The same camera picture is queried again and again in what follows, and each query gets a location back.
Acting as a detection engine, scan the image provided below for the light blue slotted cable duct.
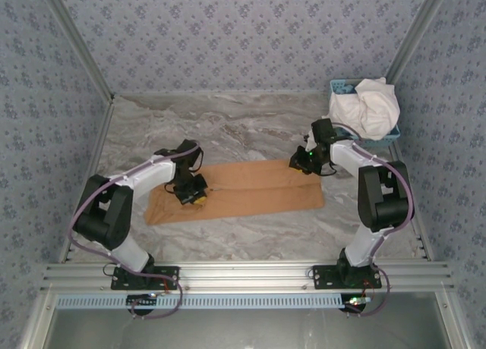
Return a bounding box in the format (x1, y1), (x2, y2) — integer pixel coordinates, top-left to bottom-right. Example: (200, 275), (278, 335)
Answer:
(55, 292), (352, 310)

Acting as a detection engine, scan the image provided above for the grey metal sheet panel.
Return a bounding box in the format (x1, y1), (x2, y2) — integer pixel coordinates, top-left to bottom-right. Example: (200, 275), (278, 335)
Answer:
(49, 307), (449, 349)

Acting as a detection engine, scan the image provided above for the light blue plastic basket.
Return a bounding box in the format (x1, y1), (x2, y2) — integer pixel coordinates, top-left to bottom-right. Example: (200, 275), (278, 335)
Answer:
(329, 78), (402, 149)

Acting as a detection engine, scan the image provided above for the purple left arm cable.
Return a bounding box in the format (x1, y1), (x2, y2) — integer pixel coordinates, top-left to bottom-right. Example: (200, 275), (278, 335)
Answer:
(68, 140), (204, 319)

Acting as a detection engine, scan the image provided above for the aluminium frame cross rail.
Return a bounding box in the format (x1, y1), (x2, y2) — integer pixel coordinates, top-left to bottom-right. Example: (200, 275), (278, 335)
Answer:
(39, 261), (455, 292)

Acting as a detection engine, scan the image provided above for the orange printed t-shirt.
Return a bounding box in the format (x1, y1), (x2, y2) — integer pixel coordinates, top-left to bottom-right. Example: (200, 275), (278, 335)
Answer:
(145, 159), (327, 225)

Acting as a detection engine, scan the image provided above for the aluminium corner post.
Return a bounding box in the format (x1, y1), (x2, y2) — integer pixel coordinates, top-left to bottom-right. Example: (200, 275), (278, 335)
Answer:
(386, 0), (455, 85)
(37, 0), (115, 102)

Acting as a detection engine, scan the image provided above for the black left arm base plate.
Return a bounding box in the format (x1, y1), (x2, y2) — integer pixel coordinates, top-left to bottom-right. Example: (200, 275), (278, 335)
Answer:
(110, 265), (180, 291)

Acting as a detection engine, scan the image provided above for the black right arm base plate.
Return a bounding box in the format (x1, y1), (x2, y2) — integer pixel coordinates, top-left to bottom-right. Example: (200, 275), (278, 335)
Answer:
(311, 264), (383, 291)

